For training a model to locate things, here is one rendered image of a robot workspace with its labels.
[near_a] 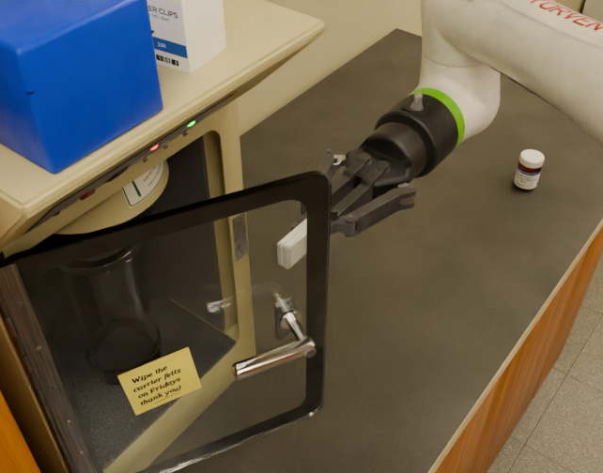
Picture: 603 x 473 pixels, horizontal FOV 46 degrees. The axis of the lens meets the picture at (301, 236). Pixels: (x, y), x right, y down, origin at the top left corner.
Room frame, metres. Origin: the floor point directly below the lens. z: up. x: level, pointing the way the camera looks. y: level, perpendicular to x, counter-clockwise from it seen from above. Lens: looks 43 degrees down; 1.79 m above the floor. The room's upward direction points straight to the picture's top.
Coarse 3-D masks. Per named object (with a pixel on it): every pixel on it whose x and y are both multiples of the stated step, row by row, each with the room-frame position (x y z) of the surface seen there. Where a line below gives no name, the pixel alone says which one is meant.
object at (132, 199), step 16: (144, 176) 0.57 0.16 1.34; (160, 176) 0.59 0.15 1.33; (128, 192) 0.55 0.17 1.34; (144, 192) 0.56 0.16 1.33; (160, 192) 0.58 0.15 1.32; (96, 208) 0.53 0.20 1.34; (112, 208) 0.54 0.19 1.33; (128, 208) 0.54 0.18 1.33; (144, 208) 0.55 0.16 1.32; (80, 224) 0.52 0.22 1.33; (96, 224) 0.52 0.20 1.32; (112, 224) 0.53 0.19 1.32
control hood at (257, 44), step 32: (224, 0) 0.62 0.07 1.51; (256, 0) 0.62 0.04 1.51; (256, 32) 0.56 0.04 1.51; (288, 32) 0.56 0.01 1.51; (320, 32) 0.58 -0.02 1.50; (224, 64) 0.51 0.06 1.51; (256, 64) 0.51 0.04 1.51; (192, 96) 0.46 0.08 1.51; (224, 96) 0.49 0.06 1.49; (160, 128) 0.42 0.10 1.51; (0, 160) 0.38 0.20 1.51; (96, 160) 0.38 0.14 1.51; (0, 192) 0.35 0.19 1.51; (32, 192) 0.34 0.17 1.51; (64, 192) 0.36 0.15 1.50; (0, 224) 0.35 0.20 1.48; (32, 224) 0.39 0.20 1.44
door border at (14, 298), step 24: (0, 288) 0.40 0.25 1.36; (24, 288) 0.41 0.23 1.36; (0, 312) 0.39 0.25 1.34; (24, 312) 0.40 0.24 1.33; (24, 336) 0.40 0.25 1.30; (48, 360) 0.40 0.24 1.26; (48, 384) 0.40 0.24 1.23; (48, 408) 0.39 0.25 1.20; (72, 432) 0.40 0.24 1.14; (72, 456) 0.40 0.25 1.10
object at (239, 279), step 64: (256, 192) 0.49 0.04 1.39; (320, 192) 0.52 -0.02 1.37; (64, 256) 0.42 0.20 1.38; (128, 256) 0.44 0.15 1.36; (192, 256) 0.47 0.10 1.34; (256, 256) 0.49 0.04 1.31; (320, 256) 0.52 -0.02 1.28; (64, 320) 0.41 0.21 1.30; (128, 320) 0.44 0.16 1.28; (192, 320) 0.46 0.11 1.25; (256, 320) 0.49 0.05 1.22; (320, 320) 0.52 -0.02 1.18; (64, 384) 0.41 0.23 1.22; (256, 384) 0.49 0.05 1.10; (320, 384) 0.52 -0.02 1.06; (128, 448) 0.42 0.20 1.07; (192, 448) 0.45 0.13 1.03
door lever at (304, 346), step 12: (288, 324) 0.50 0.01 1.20; (300, 324) 0.50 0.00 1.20; (300, 336) 0.48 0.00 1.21; (276, 348) 0.46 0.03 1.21; (288, 348) 0.46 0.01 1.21; (300, 348) 0.46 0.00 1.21; (312, 348) 0.46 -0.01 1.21; (240, 360) 0.44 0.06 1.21; (252, 360) 0.44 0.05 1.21; (264, 360) 0.44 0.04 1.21; (276, 360) 0.45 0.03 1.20; (288, 360) 0.45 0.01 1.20; (240, 372) 0.43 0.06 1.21; (252, 372) 0.43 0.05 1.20
